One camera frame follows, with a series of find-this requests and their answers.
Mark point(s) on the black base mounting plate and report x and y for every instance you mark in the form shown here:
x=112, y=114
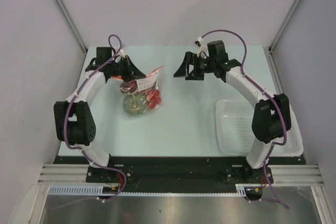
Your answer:
x=185, y=173

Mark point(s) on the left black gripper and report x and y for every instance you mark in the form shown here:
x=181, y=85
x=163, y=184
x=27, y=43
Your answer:
x=132, y=72

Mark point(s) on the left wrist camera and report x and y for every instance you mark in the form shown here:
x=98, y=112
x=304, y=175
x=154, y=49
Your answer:
x=120, y=53

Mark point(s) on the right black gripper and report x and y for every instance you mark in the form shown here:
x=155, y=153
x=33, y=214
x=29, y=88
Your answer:
x=183, y=71

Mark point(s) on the fake red apple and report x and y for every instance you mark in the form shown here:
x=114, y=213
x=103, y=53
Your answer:
x=129, y=87

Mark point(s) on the fake green melon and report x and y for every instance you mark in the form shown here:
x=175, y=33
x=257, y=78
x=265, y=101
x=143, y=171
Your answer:
x=135, y=104

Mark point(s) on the clear zip top bag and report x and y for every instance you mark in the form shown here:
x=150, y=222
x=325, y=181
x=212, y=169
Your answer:
x=150, y=82

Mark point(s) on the white slotted cable duct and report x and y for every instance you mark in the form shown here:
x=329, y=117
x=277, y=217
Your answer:
x=109, y=191

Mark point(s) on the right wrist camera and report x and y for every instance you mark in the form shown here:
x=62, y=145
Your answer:
x=199, y=42

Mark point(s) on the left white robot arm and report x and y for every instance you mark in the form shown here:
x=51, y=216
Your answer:
x=73, y=118

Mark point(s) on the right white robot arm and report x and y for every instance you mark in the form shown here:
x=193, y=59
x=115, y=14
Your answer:
x=271, y=117

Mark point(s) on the white perforated plastic basket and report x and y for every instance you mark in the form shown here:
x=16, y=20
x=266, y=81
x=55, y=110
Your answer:
x=237, y=125

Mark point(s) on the right aluminium frame post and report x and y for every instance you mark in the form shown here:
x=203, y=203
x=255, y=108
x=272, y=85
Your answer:
x=288, y=17

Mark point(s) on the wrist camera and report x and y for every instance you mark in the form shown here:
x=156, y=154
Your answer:
x=199, y=42
x=120, y=53

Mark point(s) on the left aluminium frame post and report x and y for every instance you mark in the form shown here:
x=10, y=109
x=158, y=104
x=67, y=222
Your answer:
x=71, y=25

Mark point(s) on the aluminium frame post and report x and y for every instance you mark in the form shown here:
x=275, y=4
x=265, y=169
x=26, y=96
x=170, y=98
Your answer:
x=288, y=17
x=71, y=25

